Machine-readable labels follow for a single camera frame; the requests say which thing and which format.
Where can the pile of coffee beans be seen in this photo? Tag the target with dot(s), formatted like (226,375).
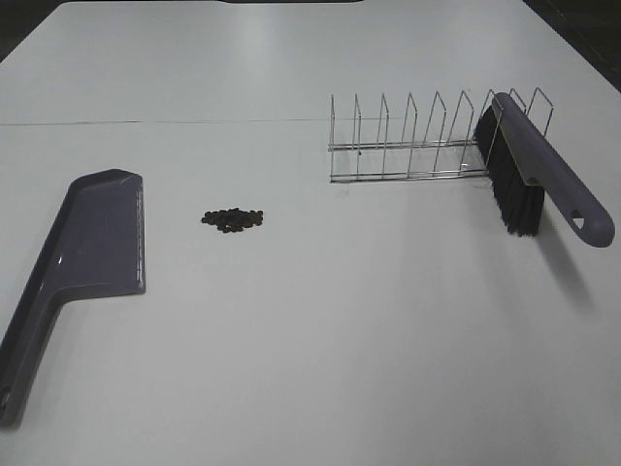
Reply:
(232,220)

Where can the purple hand brush black bristles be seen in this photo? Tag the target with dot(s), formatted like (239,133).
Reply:
(525,169)

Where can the chrome wire dish rack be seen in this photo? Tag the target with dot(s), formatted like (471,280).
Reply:
(430,140)

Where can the purple plastic dustpan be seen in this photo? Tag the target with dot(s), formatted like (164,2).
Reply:
(95,249)

